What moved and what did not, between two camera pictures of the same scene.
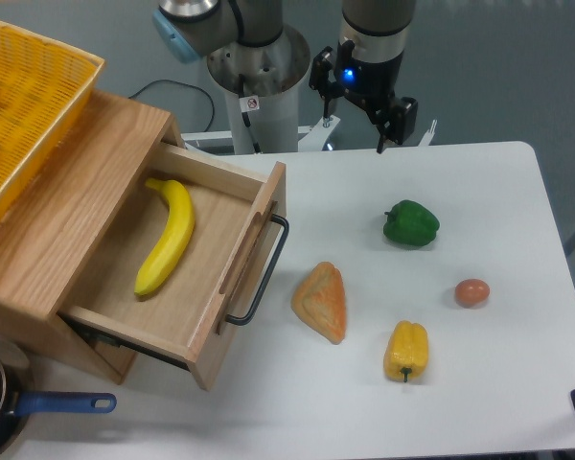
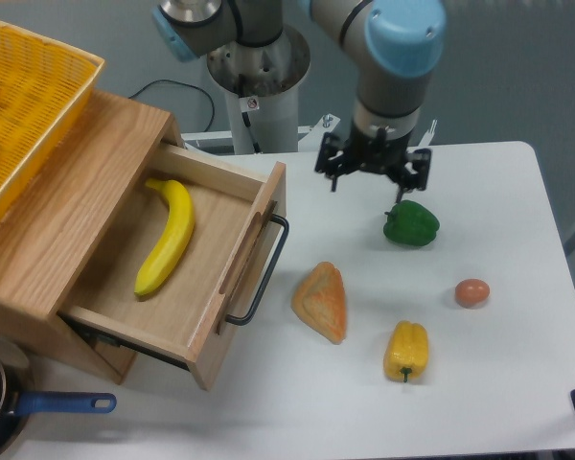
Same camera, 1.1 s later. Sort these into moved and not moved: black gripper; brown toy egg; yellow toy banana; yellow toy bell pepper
Moved: black gripper
Not moved: brown toy egg; yellow toy bell pepper; yellow toy banana
